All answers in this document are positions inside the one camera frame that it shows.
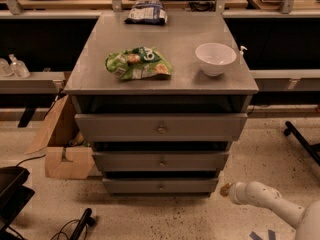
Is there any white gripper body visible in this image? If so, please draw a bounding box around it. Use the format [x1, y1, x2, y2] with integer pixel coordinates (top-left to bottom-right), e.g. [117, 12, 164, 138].
[229, 182, 248, 204]

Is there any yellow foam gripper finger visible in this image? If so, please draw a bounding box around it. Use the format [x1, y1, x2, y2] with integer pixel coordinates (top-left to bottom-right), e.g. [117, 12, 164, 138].
[220, 183, 232, 197]

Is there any grey bottom drawer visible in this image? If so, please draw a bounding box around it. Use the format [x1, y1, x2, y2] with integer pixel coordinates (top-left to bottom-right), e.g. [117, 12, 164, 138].
[103, 171, 218, 195]

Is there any grey drawer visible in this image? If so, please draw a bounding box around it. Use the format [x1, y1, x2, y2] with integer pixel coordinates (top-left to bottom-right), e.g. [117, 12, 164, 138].
[93, 141, 228, 171]
[103, 171, 218, 195]
[74, 95, 249, 143]

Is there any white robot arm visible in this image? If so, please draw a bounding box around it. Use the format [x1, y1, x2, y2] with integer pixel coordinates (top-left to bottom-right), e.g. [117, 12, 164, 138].
[220, 181, 320, 240]

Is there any grey drawer cabinet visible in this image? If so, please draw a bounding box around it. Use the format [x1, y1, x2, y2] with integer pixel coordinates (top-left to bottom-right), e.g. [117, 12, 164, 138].
[64, 10, 260, 196]

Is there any grey middle drawer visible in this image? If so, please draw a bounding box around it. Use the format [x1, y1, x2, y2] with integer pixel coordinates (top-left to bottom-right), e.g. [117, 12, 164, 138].
[93, 141, 228, 171]

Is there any grey top drawer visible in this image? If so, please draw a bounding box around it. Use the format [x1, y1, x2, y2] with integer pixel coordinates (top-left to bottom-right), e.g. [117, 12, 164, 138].
[74, 95, 249, 143]

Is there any blue tape marker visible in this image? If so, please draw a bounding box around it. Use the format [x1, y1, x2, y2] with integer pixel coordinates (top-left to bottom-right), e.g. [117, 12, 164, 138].
[249, 230, 277, 240]

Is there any black chair base leg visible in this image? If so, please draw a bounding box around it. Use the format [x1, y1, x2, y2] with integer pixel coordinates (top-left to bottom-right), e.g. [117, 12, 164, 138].
[284, 121, 320, 166]

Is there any white bowl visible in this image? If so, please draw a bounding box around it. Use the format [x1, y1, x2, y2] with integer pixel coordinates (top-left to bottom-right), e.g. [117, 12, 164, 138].
[195, 43, 237, 76]

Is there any white pump bottle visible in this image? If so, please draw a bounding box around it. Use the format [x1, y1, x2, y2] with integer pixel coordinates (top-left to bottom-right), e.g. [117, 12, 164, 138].
[239, 45, 248, 64]

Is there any green chip bag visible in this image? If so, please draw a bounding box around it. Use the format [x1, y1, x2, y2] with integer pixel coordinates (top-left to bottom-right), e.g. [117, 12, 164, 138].
[105, 46, 172, 81]

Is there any cardboard box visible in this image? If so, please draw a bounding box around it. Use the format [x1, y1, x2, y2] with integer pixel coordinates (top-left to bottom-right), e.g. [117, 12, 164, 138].
[27, 95, 94, 180]

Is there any blue white snack bag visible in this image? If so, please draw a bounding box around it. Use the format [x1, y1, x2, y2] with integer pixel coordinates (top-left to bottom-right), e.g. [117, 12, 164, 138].
[124, 1, 167, 25]

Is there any black tray stack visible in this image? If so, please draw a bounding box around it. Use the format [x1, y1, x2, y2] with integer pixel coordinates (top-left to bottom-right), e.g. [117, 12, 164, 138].
[0, 166, 34, 240]

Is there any clear sanitizer bottle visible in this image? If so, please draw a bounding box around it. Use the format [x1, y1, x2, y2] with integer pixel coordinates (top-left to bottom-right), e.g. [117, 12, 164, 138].
[9, 54, 30, 79]

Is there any black handle with cable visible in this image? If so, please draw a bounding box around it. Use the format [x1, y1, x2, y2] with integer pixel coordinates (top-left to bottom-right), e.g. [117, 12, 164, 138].
[49, 207, 97, 240]

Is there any black floor cable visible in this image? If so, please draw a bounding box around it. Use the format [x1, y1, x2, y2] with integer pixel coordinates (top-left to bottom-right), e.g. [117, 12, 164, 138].
[15, 154, 47, 168]

